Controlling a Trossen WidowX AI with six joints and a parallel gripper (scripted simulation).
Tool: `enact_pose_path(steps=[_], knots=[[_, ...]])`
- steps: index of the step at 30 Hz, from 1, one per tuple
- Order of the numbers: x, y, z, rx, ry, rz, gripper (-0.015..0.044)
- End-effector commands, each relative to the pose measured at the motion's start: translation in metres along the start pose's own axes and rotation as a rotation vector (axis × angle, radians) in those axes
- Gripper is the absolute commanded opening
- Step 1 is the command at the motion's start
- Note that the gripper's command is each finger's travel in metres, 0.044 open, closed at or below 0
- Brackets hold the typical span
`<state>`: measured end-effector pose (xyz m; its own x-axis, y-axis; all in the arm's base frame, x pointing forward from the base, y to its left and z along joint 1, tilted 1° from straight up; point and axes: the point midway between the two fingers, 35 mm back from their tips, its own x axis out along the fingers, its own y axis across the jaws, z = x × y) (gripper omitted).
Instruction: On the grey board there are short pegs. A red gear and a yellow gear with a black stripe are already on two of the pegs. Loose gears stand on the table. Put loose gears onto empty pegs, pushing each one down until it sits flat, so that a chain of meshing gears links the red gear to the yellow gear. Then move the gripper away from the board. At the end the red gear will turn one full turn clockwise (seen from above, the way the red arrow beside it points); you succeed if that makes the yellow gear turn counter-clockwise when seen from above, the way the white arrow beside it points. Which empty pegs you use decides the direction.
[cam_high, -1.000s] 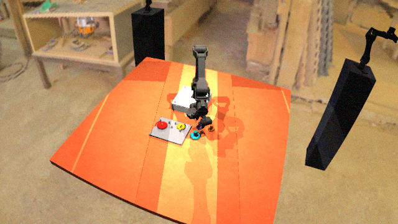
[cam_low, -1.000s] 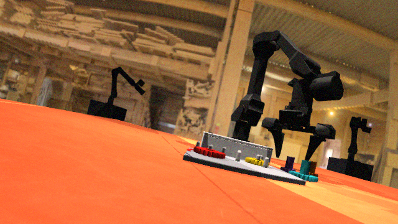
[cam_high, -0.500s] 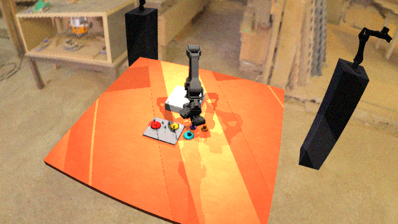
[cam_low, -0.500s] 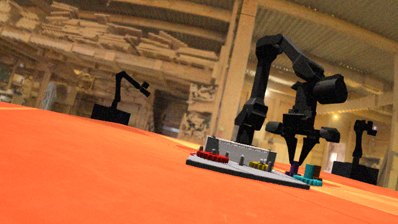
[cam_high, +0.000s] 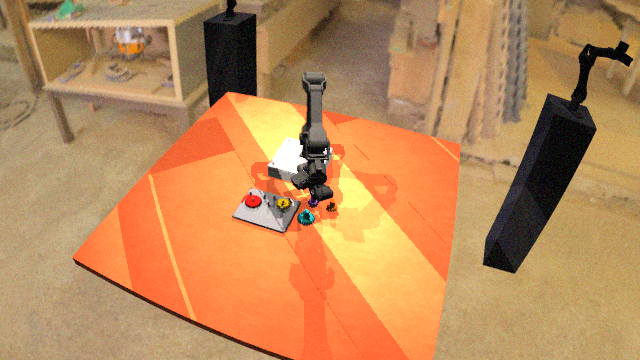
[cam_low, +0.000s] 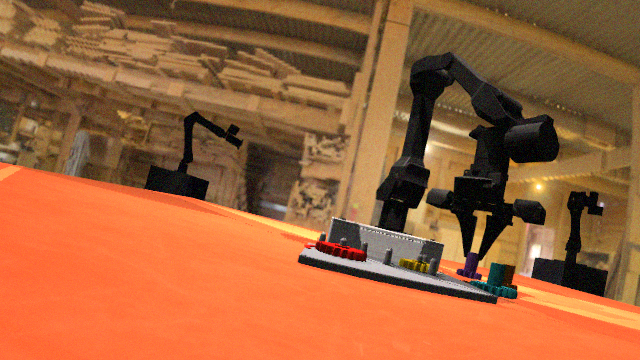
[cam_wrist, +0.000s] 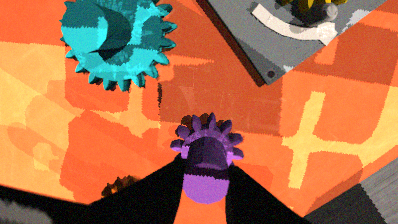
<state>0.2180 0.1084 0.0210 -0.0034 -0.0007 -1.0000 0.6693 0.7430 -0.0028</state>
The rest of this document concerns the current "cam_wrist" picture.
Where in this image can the yellow gear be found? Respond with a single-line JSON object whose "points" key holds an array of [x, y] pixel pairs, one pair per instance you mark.
{"points": [[304, 5]]}

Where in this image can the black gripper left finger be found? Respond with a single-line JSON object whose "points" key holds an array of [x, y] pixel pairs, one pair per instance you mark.
{"points": [[154, 199]]}

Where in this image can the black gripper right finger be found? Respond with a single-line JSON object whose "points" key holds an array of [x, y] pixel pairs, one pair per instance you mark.
{"points": [[248, 202]]}

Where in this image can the white curved arrow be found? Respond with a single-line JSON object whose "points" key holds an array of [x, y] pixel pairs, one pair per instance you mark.
{"points": [[324, 32]]}

